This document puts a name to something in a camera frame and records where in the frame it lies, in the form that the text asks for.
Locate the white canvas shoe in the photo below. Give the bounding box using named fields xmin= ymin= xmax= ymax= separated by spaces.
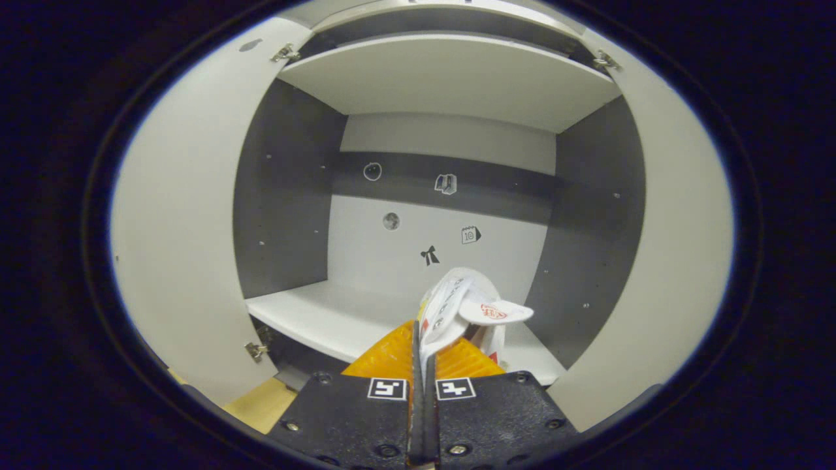
xmin=418 ymin=266 xmax=535 ymax=386

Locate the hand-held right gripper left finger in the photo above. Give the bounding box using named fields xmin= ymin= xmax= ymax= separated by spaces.
xmin=268 ymin=320 xmax=422 ymax=467

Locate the white grey shoe cabinet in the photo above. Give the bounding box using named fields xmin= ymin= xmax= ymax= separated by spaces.
xmin=110 ymin=0 xmax=735 ymax=433

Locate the white shoe cabinet door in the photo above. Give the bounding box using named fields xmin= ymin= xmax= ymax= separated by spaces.
xmin=110 ymin=16 xmax=314 ymax=407
xmin=545 ymin=29 xmax=735 ymax=433

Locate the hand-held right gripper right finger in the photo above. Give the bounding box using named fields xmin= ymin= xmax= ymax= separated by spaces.
xmin=421 ymin=336 xmax=579 ymax=467

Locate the white cabinet shelf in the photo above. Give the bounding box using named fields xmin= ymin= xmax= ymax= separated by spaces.
xmin=278 ymin=33 xmax=622 ymax=134
xmin=246 ymin=279 xmax=568 ymax=386

